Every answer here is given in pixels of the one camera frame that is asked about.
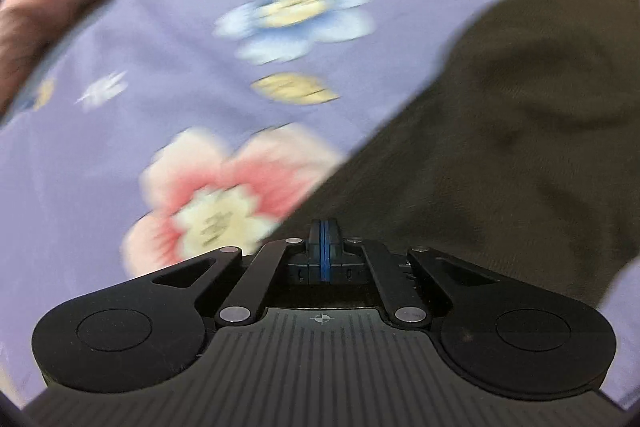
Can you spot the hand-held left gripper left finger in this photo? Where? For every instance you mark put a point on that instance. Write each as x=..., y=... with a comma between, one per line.
x=317, y=252

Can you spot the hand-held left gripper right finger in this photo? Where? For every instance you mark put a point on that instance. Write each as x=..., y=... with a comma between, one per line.
x=332, y=252

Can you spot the dark brown pants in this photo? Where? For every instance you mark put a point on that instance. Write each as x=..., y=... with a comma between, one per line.
x=500, y=132

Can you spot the purple floral bed sheet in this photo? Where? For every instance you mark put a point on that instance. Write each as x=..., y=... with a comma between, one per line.
x=200, y=57

